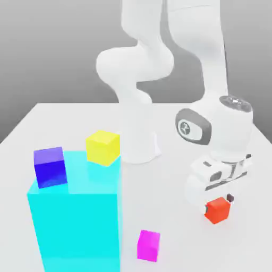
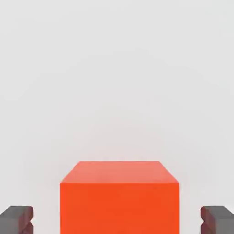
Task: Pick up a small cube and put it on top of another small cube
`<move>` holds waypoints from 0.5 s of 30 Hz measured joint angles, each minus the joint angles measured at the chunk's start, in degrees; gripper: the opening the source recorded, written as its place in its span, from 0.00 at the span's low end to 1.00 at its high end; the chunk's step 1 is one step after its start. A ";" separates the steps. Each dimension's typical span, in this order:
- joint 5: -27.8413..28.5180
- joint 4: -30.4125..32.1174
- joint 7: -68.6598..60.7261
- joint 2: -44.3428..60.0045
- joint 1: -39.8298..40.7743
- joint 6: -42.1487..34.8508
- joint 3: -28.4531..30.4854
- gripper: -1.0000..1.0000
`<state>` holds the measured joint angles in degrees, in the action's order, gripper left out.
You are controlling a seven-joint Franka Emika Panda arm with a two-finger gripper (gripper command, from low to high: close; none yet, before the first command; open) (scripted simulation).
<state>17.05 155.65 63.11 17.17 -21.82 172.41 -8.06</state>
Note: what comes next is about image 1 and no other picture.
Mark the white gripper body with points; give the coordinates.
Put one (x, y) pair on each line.
(195, 191)

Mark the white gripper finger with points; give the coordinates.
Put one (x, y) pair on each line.
(206, 209)
(230, 197)

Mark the small red cube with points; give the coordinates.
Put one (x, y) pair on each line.
(217, 210)

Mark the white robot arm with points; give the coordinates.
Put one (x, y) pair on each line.
(148, 61)

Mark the small magenta cube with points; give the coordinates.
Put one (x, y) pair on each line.
(148, 246)

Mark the small yellow cube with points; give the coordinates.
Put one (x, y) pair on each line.
(102, 148)

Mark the small blue cube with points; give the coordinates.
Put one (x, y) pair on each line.
(50, 170)

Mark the large cyan box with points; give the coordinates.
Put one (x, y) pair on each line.
(76, 223)

